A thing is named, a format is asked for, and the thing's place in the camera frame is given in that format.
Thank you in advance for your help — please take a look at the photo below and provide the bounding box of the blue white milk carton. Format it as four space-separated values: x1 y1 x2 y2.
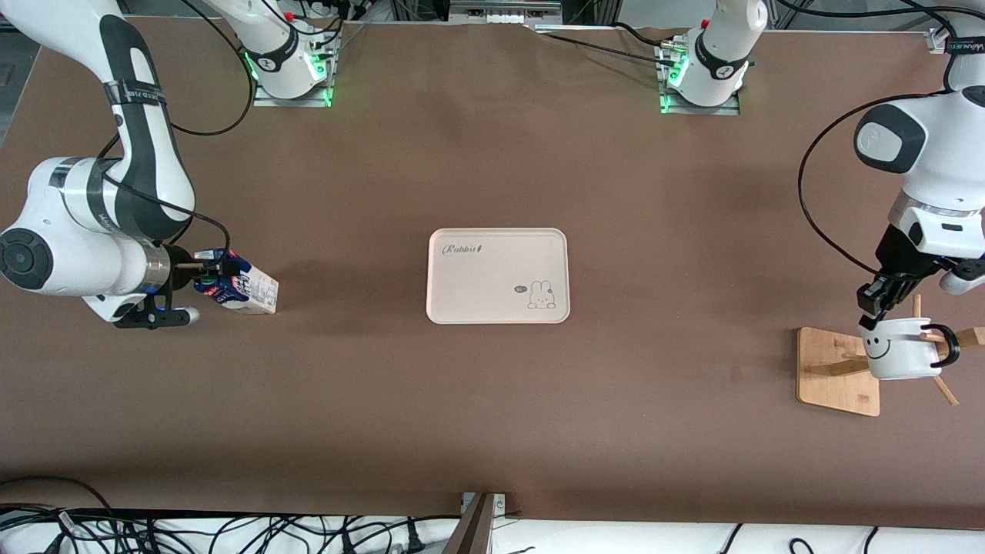
192 248 279 315

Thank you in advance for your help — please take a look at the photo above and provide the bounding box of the white smiley face cup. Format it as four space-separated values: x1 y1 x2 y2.
858 317 961 381

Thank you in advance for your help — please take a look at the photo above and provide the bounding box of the wooden cup stand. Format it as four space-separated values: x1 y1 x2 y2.
796 296 985 418

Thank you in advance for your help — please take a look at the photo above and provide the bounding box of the beige rabbit print tray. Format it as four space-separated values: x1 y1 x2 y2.
426 228 571 325

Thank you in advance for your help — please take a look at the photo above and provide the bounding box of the brown support beam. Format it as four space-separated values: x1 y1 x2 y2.
441 492 495 554

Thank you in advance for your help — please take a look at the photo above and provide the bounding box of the grey metal device box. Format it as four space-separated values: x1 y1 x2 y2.
449 0 564 25

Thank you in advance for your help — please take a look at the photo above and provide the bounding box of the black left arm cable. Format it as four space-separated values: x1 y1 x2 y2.
797 91 959 279

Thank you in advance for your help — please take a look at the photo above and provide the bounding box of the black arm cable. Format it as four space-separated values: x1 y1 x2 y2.
100 0 259 267
797 91 959 279

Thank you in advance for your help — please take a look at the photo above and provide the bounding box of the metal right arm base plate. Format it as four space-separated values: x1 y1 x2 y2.
253 31 340 108

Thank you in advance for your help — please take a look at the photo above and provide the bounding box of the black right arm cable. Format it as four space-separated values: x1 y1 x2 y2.
100 0 259 267

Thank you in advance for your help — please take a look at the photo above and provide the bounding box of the black looped floor cable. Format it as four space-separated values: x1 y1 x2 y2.
0 476 116 532

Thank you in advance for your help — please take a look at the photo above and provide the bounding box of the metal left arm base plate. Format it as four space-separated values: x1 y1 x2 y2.
658 38 742 116

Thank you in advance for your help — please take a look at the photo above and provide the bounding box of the black floor cable with plug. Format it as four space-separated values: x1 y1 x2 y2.
399 516 429 554

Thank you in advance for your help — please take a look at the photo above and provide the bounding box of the small metal table bracket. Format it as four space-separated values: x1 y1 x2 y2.
460 492 509 515

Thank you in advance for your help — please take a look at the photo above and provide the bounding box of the black base power cable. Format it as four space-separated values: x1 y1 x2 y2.
531 23 679 67

